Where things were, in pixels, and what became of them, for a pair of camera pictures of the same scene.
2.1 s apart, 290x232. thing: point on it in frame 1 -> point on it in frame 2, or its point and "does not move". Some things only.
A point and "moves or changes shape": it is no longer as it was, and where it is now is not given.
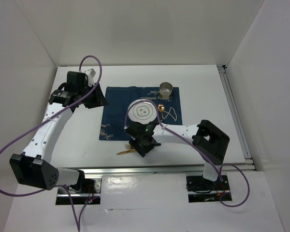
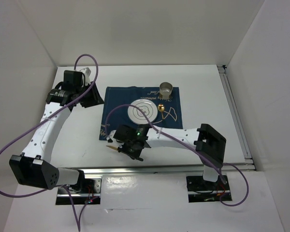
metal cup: (165, 90) does not move
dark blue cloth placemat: (116, 101) does not move
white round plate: (142, 112) does not move
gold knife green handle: (126, 152) moves or changes shape
